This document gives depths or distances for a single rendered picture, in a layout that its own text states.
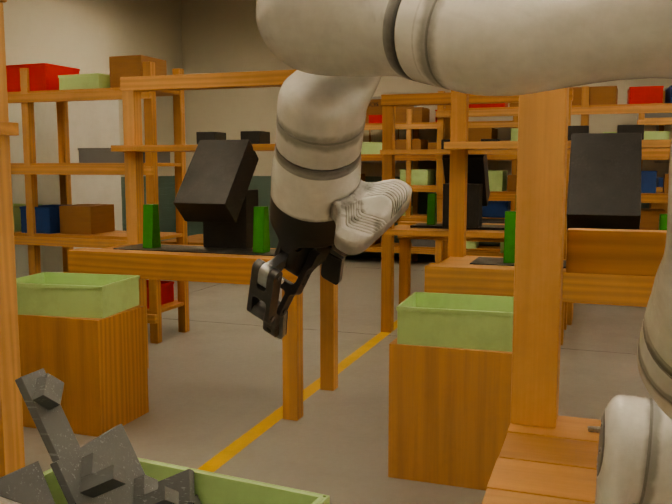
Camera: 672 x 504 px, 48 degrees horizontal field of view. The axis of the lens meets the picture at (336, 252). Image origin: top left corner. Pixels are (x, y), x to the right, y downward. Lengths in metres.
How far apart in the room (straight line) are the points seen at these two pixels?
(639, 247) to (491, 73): 1.22
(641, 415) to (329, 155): 0.34
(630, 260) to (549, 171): 0.25
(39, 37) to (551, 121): 9.17
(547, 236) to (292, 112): 1.03
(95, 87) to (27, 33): 3.85
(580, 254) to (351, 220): 1.07
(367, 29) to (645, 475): 0.43
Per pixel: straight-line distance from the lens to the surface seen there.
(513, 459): 1.45
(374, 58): 0.49
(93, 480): 1.07
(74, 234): 6.60
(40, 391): 1.06
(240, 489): 1.14
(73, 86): 6.58
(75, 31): 10.92
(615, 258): 1.64
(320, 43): 0.51
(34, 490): 1.06
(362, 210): 0.61
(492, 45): 0.43
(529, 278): 1.56
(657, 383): 0.54
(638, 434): 0.70
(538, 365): 1.59
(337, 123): 0.57
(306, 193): 0.61
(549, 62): 0.43
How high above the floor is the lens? 1.40
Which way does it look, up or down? 6 degrees down
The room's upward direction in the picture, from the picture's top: straight up
